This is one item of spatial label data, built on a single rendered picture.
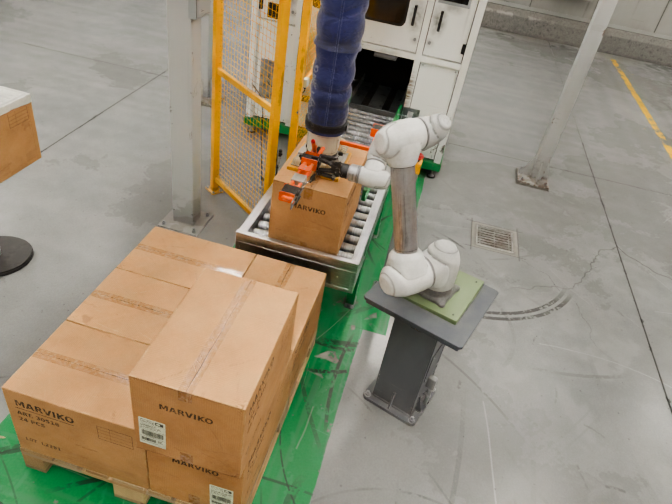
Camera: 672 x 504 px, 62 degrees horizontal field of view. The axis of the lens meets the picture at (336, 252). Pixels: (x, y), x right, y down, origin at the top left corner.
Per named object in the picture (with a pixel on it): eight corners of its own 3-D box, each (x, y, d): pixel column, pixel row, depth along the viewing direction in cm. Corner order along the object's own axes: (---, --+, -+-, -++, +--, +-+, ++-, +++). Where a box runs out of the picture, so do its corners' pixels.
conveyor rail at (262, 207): (333, 113, 504) (336, 93, 492) (338, 115, 503) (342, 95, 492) (236, 257, 320) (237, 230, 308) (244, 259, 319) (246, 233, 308)
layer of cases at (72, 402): (158, 280, 333) (155, 225, 309) (317, 326, 322) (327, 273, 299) (20, 447, 238) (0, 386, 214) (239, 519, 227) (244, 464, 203)
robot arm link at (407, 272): (436, 293, 246) (396, 309, 237) (413, 281, 260) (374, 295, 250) (432, 118, 217) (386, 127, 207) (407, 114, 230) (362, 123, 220)
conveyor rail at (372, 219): (403, 130, 497) (408, 110, 485) (408, 132, 496) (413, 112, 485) (344, 287, 313) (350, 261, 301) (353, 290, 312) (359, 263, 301)
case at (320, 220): (298, 190, 360) (305, 134, 337) (357, 206, 356) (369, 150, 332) (267, 240, 313) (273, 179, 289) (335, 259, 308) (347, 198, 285)
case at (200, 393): (204, 335, 250) (205, 266, 226) (289, 359, 246) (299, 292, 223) (135, 447, 202) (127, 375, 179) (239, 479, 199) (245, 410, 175)
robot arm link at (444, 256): (461, 286, 259) (472, 249, 245) (431, 298, 251) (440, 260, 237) (439, 266, 269) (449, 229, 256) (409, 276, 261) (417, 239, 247)
